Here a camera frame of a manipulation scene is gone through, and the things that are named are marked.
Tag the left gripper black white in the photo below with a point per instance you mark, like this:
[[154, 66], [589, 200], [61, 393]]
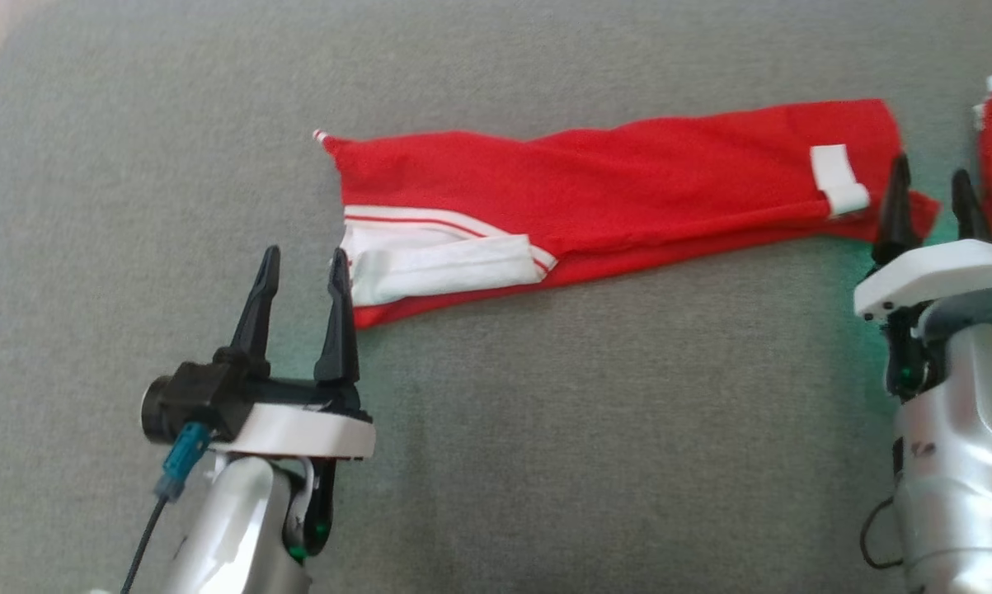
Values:
[[298, 429]]

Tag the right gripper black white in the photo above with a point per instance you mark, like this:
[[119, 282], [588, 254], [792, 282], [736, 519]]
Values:
[[933, 276]]

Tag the red white basketball jersey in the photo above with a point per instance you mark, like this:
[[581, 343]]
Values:
[[627, 181]]

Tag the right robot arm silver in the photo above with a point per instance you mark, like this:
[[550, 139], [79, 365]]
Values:
[[966, 462]]

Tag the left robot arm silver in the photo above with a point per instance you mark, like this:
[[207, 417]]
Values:
[[232, 528]]

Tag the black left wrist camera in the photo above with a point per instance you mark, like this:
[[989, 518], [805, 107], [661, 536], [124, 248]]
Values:
[[199, 400]]

